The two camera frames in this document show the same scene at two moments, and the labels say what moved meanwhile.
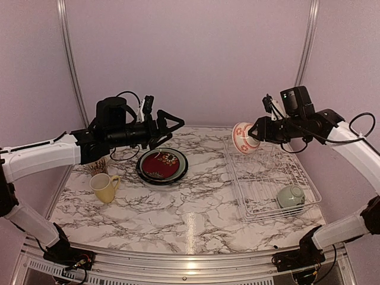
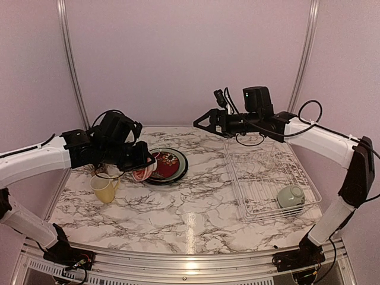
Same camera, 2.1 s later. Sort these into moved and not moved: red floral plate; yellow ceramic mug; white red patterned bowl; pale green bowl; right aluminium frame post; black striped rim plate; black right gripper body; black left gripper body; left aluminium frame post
Moved: black right gripper body; black left gripper body; white red patterned bowl
Not moved: pale green bowl; yellow ceramic mug; right aluminium frame post; red floral plate; black striped rim plate; left aluminium frame post
